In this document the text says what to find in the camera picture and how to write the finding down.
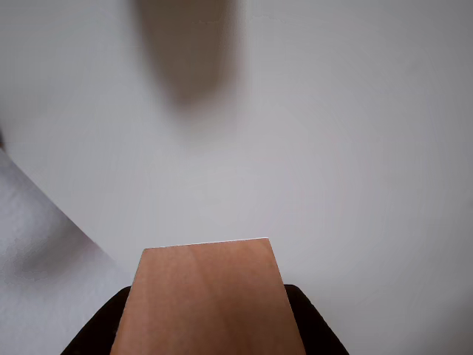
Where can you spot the green-topped wooden cube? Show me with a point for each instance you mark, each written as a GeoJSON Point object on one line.
{"type": "Point", "coordinates": [207, 303]}

